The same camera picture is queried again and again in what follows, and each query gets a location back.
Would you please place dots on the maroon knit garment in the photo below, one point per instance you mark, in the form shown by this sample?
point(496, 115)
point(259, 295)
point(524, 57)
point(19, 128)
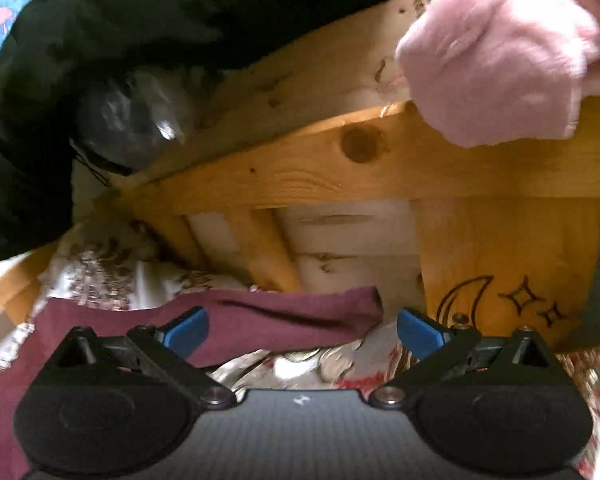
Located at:
point(240, 322)

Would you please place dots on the black jacket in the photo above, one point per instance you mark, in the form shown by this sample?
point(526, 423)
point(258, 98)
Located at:
point(58, 49)

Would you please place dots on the pink fluffy garment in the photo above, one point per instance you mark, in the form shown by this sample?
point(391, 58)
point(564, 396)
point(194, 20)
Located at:
point(485, 72)

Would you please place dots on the wooden bed frame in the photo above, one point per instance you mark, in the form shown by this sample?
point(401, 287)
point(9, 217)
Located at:
point(312, 170)

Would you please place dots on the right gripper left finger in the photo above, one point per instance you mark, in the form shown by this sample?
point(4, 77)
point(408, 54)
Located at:
point(163, 352)

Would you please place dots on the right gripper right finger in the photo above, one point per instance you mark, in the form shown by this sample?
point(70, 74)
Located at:
point(442, 353)

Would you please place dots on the floral white bedspread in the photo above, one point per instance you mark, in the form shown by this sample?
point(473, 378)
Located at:
point(103, 280)

